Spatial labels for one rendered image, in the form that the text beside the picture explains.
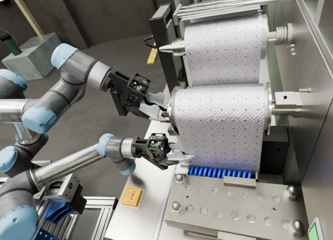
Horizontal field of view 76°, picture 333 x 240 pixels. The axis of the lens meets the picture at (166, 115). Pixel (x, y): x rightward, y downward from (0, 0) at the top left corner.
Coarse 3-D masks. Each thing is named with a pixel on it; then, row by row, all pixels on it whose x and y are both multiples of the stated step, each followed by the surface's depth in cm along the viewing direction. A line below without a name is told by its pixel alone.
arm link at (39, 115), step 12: (48, 96) 59; (60, 96) 60; (0, 108) 63; (12, 108) 61; (24, 108) 59; (36, 108) 56; (48, 108) 57; (60, 108) 60; (0, 120) 66; (12, 120) 63; (24, 120) 56; (36, 120) 55; (48, 120) 57
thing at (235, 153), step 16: (192, 144) 67; (208, 144) 65; (224, 144) 63; (240, 144) 61; (256, 144) 60; (192, 160) 74; (208, 160) 71; (224, 160) 69; (240, 160) 67; (256, 160) 65
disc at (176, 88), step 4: (176, 88) 65; (172, 92) 62; (172, 96) 61; (172, 100) 61; (172, 116) 61; (172, 120) 61; (172, 124) 61; (172, 128) 62; (176, 128) 65; (176, 132) 65
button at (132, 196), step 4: (128, 188) 88; (132, 188) 88; (136, 188) 87; (124, 192) 87; (128, 192) 87; (132, 192) 86; (136, 192) 86; (140, 192) 86; (124, 196) 86; (128, 196) 85; (132, 196) 85; (136, 196) 84; (140, 196) 86; (124, 200) 84; (128, 200) 84; (132, 200) 84; (136, 200) 83; (124, 204) 85; (128, 204) 84; (132, 204) 83; (136, 204) 83
